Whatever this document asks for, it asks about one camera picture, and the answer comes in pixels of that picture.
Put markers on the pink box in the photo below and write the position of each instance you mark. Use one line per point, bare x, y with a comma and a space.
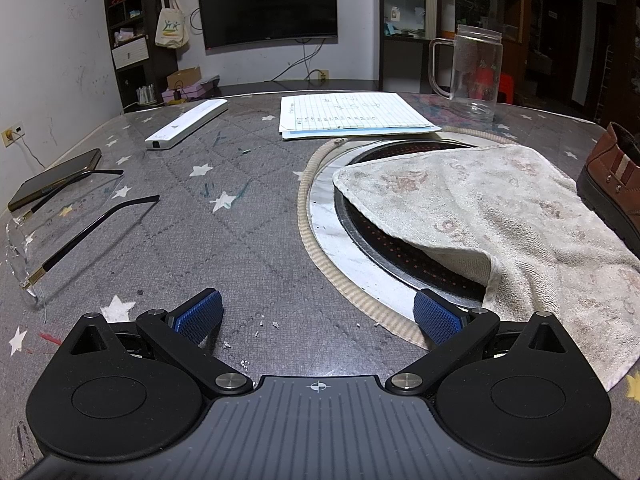
195, 92

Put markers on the white paper notebook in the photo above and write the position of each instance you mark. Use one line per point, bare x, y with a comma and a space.
350, 112

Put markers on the clear glass mug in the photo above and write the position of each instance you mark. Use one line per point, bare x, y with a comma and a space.
475, 60

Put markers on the black television stand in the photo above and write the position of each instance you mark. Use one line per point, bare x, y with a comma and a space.
280, 87

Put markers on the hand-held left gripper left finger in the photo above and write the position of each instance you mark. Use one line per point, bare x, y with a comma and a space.
200, 312

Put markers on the yellow wall socket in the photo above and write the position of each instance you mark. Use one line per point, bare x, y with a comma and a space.
323, 76

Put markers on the small cardboard box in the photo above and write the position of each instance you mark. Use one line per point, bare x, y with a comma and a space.
185, 77

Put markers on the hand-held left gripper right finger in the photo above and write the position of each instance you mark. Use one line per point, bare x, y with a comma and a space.
437, 317

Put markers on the black wall television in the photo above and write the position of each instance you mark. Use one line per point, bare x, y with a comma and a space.
265, 5

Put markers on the dark wooden door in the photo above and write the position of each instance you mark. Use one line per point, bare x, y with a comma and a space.
562, 45

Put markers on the white stained towel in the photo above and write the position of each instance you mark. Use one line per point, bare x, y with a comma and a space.
500, 210

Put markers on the clear eyeglasses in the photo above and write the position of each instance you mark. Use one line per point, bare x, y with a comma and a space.
39, 273

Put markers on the brown wooden cabinet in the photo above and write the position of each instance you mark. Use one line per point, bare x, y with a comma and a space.
520, 10

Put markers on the white long flat device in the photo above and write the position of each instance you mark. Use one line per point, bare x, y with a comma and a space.
185, 125

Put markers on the grey star table cover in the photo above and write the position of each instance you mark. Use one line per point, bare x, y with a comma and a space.
210, 240

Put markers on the cream tote bag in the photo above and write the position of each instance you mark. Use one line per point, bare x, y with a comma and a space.
172, 30

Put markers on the glass display cabinet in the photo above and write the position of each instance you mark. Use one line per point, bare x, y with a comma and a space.
400, 35

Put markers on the black smartphone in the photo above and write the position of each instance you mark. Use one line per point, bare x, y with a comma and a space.
55, 180

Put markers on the round black table stove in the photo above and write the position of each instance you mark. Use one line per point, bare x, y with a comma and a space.
400, 260

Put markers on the dark wooden cubby shelf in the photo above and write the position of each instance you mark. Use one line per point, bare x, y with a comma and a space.
165, 67

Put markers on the brown leather shoe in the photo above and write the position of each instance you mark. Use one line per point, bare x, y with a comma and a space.
607, 165

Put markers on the red plastic stool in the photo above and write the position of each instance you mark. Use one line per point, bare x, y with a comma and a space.
507, 87

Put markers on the white wall socket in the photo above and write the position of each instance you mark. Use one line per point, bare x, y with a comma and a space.
12, 135

